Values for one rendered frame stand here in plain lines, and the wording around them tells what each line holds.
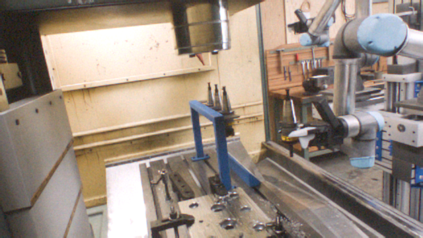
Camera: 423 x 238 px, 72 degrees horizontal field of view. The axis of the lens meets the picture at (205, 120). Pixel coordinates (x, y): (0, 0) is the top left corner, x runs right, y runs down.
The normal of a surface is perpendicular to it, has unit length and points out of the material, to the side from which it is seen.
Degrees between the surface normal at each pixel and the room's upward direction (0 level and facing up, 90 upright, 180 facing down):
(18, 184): 90
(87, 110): 89
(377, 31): 88
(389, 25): 88
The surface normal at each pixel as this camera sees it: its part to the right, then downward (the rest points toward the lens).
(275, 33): 0.27, 0.19
